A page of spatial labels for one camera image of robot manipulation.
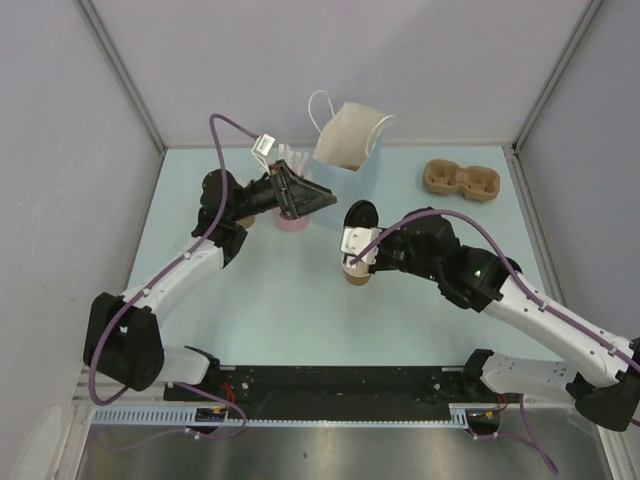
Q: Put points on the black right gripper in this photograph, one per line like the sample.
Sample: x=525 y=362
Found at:
x=378 y=265

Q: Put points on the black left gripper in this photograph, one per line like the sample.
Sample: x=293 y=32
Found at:
x=300 y=196

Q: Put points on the white and blue paper bag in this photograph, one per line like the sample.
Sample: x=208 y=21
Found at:
x=351 y=136

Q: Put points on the single brown paper cup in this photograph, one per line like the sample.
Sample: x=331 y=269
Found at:
x=357 y=274

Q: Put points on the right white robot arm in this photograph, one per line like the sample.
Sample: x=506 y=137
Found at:
x=596 y=372

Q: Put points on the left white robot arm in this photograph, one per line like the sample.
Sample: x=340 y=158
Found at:
x=123 y=340

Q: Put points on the pink straw holder cup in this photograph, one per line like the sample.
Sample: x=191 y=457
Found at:
x=289 y=225

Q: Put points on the bundle of wrapped white straws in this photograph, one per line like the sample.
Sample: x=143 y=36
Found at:
x=296 y=160

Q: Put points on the stack of brown paper cups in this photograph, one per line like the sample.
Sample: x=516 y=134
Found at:
x=247 y=222

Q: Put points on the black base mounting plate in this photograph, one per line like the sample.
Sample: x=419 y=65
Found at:
x=349 y=393

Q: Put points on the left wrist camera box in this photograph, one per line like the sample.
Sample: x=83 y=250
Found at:
x=261 y=149

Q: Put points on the aluminium frame rail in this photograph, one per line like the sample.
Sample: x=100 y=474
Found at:
x=171 y=405

